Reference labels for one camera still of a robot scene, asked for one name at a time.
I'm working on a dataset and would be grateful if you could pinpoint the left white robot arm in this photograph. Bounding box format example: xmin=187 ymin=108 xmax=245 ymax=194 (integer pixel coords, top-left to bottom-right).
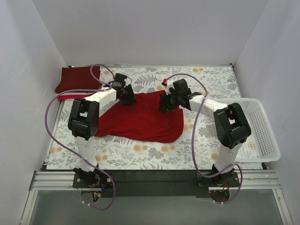
xmin=68 ymin=73 xmax=136 ymax=188

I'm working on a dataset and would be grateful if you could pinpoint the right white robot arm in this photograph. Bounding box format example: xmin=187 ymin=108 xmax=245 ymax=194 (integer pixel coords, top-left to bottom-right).
xmin=159 ymin=79 xmax=251 ymax=186

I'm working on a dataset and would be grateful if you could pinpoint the floral table mat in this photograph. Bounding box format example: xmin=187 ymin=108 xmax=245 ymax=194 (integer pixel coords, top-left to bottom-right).
xmin=46 ymin=66 xmax=240 ymax=170

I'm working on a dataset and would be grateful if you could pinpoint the folded dark red t-shirt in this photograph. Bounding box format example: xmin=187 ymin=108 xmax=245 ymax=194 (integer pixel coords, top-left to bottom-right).
xmin=55 ymin=66 xmax=102 ymax=94

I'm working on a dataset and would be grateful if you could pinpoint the folded pink t-shirt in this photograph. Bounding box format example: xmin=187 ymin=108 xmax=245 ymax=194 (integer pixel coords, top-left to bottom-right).
xmin=57 ymin=92 xmax=93 ymax=101

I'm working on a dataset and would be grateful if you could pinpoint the white plastic basket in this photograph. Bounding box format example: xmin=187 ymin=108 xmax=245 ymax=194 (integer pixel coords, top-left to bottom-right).
xmin=217 ymin=98 xmax=281 ymax=163

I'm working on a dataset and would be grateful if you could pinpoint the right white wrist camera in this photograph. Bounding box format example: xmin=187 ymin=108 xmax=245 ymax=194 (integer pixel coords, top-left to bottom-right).
xmin=162 ymin=78 xmax=175 ymax=95

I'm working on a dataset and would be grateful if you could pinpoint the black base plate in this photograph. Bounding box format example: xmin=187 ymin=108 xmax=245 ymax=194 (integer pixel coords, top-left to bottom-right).
xmin=72 ymin=169 xmax=240 ymax=201

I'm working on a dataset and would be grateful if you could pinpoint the aluminium frame rail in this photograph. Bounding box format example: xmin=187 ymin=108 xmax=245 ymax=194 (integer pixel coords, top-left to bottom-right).
xmin=30 ymin=170 xmax=281 ymax=190

